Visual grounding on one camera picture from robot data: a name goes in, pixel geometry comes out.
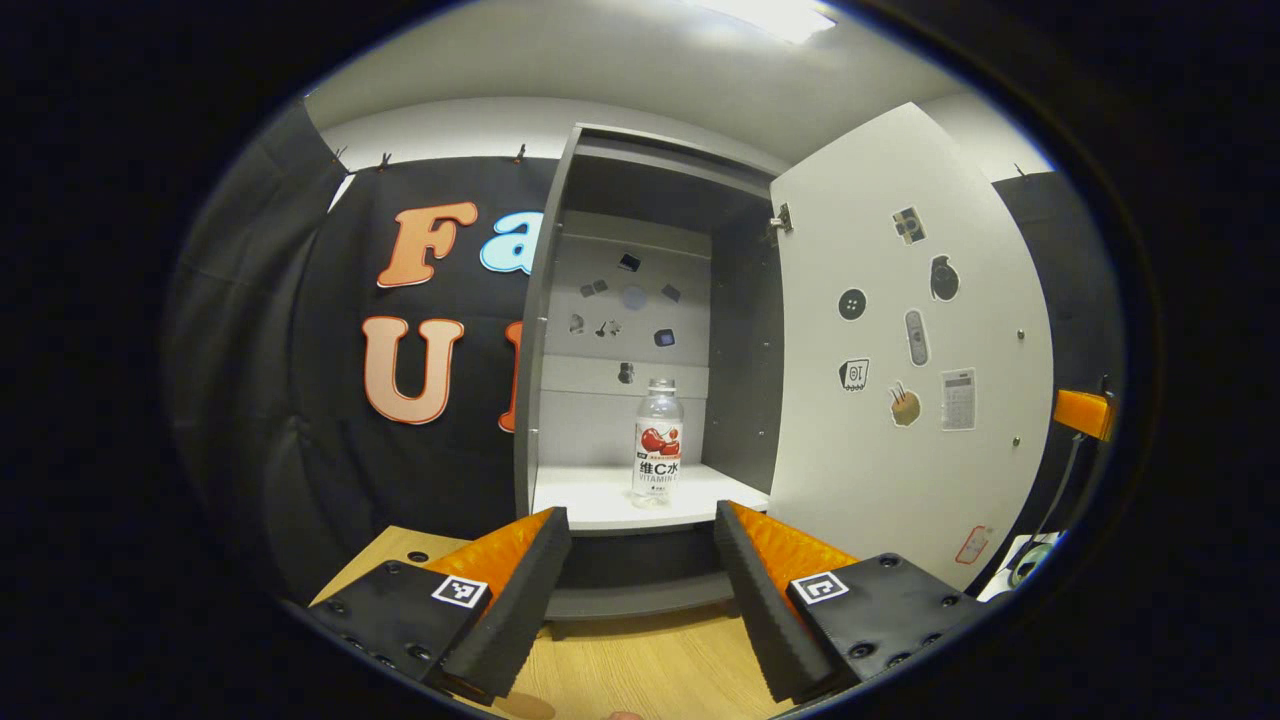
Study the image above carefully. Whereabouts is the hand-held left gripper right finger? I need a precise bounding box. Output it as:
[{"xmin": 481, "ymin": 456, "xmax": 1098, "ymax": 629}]
[{"xmin": 714, "ymin": 500, "xmax": 991, "ymax": 706}]

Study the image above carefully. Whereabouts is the gray cable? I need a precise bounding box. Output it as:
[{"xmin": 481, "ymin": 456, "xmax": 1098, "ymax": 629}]
[{"xmin": 1035, "ymin": 435, "xmax": 1087, "ymax": 566}]

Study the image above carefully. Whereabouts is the white cabinet shelf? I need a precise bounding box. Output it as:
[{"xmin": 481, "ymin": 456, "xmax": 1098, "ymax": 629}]
[{"xmin": 530, "ymin": 462, "xmax": 773, "ymax": 533}]

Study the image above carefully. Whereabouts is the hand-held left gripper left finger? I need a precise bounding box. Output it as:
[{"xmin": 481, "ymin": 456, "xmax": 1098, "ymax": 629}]
[{"xmin": 305, "ymin": 505, "xmax": 573, "ymax": 706}]

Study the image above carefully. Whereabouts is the round brown coaster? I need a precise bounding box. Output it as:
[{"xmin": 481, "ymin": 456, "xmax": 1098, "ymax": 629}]
[{"xmin": 488, "ymin": 690, "xmax": 557, "ymax": 720}]

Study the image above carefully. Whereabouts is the white cabinet door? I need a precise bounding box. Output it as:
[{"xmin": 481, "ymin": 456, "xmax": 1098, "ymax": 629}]
[{"xmin": 765, "ymin": 102, "xmax": 1056, "ymax": 593}]

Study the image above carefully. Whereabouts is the black backdrop cloth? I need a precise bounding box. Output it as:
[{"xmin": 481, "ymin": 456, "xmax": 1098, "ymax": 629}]
[{"xmin": 160, "ymin": 100, "xmax": 1126, "ymax": 606}]

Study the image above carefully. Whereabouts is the ceiling light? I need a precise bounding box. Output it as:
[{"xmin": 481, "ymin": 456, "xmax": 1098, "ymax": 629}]
[{"xmin": 690, "ymin": 0, "xmax": 839, "ymax": 44}]

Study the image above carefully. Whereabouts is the clear bottle red label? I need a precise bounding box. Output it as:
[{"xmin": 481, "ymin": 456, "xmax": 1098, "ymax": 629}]
[{"xmin": 631, "ymin": 378, "xmax": 687, "ymax": 509}]

